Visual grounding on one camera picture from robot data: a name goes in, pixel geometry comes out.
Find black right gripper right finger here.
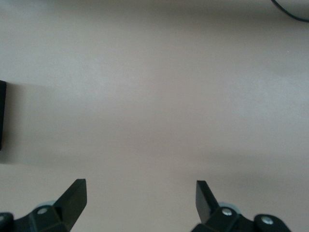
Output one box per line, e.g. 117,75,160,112
191,180,291,232

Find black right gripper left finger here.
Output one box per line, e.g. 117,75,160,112
0,178,88,232

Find black plastic box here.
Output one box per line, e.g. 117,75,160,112
0,80,7,152

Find long black table cable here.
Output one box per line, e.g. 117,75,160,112
270,0,309,23

